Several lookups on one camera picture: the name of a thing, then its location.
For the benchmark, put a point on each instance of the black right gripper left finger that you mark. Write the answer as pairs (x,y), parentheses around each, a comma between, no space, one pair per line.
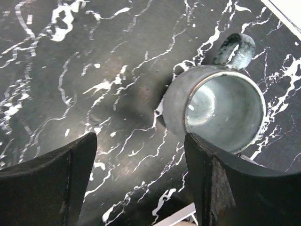
(48,190)

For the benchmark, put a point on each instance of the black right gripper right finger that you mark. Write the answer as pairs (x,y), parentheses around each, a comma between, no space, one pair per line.
(230,191)

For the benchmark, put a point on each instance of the dark grey round mug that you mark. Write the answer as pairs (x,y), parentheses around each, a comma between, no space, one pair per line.
(217,102)

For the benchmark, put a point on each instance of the white wire dish rack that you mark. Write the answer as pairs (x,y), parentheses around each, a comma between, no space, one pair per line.
(184,217)

